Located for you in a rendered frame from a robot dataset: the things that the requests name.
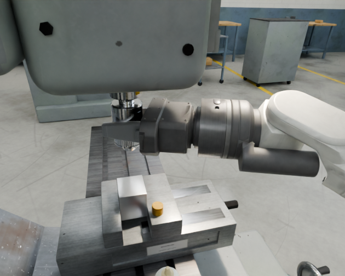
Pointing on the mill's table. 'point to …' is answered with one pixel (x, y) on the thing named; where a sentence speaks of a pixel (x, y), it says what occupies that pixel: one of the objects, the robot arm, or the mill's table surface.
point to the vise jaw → (159, 195)
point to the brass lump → (157, 208)
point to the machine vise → (138, 231)
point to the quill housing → (113, 44)
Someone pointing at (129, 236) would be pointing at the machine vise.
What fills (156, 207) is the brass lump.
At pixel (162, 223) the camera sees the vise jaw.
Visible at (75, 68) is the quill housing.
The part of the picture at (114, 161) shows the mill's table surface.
